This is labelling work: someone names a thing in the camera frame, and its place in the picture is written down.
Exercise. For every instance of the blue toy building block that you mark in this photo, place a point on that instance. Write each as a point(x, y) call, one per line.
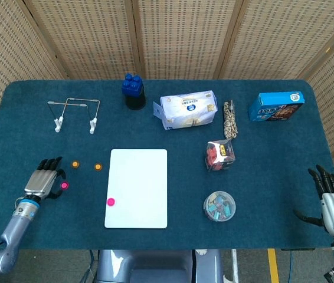
point(131, 85)

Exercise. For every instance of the clear box of red clips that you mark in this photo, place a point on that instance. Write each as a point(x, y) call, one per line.
point(220, 156)

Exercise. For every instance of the grey robot torso base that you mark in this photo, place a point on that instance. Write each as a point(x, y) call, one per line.
point(155, 268)

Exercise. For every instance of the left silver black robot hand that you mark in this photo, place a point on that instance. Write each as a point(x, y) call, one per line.
point(40, 181)

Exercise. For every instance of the orange button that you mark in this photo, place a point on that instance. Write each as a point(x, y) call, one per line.
point(75, 164)
point(97, 167)

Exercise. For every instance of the grey metal table leg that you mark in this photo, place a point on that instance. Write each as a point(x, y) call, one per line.
point(235, 265)

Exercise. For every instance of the pink button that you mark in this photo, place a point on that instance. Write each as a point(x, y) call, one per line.
point(111, 202)
point(64, 185)

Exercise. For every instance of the black mesh pen holder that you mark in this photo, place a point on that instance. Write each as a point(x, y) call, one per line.
point(136, 103)

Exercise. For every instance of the white tissue pack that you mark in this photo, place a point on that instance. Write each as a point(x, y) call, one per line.
point(187, 110)

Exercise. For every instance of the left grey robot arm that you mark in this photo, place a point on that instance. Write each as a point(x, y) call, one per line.
point(13, 230)

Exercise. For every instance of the blue cookie box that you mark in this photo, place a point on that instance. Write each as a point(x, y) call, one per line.
point(276, 110)

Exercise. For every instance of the white magnetic board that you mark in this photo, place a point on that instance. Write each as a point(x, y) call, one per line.
point(137, 182)

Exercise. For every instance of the round tub of binder clips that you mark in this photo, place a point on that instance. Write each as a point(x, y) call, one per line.
point(219, 206)

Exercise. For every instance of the blue felt table cover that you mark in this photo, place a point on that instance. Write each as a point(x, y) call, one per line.
point(184, 182)

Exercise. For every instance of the woven bamboo folding screen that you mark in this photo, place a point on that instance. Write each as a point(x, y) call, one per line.
point(184, 35)

